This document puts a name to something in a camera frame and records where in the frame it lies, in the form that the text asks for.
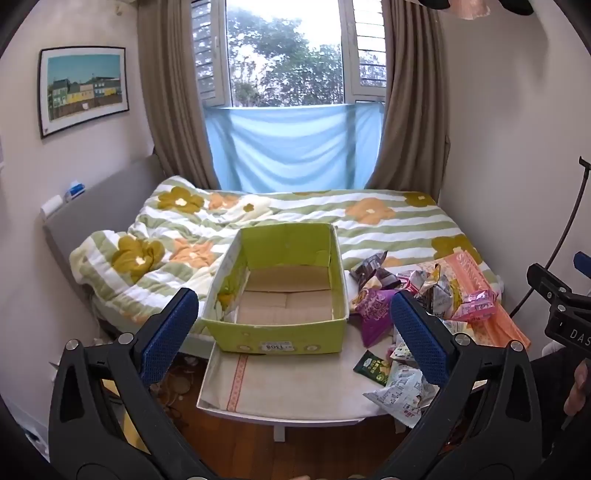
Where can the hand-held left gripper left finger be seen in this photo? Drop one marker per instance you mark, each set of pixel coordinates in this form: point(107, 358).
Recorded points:
point(171, 327)

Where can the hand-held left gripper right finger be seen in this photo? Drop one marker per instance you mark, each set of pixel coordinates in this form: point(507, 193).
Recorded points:
point(415, 332)

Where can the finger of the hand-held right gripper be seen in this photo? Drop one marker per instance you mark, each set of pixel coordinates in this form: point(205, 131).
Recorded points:
point(547, 281)
point(582, 265)

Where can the purple chip bag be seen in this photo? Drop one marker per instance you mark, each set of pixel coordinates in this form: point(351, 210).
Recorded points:
point(376, 314)

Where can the yellow snack packet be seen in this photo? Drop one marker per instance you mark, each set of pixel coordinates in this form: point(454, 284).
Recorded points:
point(445, 300)

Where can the white green snack packet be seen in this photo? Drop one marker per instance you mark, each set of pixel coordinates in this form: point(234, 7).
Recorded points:
point(397, 397)

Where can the green cardboard box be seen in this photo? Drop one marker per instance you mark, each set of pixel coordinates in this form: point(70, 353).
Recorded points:
point(277, 332)

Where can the person's right hand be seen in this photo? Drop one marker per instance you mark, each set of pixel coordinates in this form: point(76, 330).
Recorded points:
point(579, 387)

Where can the small white pink packet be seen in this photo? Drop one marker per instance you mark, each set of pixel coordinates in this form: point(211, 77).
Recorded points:
point(401, 351)

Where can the small green snack packet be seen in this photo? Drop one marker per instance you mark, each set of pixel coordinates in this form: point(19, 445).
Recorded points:
point(371, 367)

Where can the orange patterned flat bag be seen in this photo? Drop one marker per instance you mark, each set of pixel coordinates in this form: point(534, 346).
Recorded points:
point(503, 330)

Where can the pink snack packet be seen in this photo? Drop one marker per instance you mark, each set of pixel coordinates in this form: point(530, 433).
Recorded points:
point(475, 305)

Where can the dark clothing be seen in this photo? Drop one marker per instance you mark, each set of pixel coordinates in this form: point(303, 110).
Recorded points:
point(549, 401)

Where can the dark brown snack packet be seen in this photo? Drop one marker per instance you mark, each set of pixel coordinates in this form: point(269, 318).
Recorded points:
point(367, 270)

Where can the grey bed headboard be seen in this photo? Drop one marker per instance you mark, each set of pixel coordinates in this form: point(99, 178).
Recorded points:
point(111, 198)

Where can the white table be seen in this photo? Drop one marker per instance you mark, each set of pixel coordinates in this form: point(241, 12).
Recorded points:
point(280, 431)

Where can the floral striped blanket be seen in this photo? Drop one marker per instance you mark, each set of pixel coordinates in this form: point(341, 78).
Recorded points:
point(286, 210)

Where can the blue white pack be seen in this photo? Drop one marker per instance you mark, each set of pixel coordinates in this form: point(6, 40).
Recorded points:
point(75, 191)

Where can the small white box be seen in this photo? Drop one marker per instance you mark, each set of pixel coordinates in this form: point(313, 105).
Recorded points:
point(51, 206)

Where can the light blue cloth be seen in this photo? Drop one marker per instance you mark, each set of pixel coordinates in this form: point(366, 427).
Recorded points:
point(291, 147)

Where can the pink cloth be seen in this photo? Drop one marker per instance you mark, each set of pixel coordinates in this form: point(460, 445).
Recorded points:
point(471, 8)

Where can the white framed window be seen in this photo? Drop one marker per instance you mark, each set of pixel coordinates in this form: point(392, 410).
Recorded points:
point(286, 50)

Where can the framed wall picture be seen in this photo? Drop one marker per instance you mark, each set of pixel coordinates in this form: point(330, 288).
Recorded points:
point(83, 90)

